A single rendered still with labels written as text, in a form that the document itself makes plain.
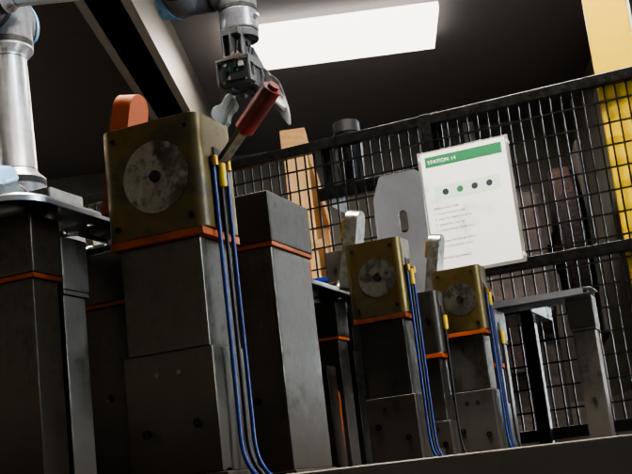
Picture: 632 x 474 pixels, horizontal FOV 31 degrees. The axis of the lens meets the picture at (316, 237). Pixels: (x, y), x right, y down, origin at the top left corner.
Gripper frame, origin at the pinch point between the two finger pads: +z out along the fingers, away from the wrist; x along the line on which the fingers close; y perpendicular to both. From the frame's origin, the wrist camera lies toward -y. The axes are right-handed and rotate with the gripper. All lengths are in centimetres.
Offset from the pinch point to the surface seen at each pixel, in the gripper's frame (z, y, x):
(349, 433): 58, 16, 18
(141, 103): 26, 91, 29
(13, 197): 36, 103, 21
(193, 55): -192, -379, -206
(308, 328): 48, 65, 33
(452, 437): 61, 7, 33
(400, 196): 6.9, -40.8, 14.2
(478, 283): 35, -6, 37
